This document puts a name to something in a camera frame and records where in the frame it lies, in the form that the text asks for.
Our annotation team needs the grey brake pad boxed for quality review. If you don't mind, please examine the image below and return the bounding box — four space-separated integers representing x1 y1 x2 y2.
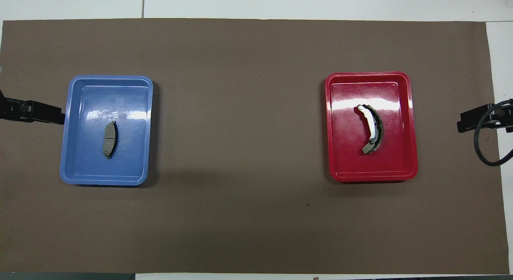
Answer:
103 121 119 159

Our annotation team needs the curved brake shoe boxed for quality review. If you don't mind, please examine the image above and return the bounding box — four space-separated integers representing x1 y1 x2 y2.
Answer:
357 104 384 155

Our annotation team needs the blue plastic tray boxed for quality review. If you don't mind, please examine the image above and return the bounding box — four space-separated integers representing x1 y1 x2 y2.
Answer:
59 75 154 187

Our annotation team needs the red plastic tray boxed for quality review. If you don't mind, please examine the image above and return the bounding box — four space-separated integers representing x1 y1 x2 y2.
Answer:
325 71 418 183

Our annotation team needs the brown table mat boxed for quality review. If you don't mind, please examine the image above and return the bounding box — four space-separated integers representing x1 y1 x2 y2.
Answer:
0 18 510 274

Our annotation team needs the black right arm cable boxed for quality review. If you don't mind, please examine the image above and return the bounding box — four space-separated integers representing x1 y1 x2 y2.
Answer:
474 99 513 167

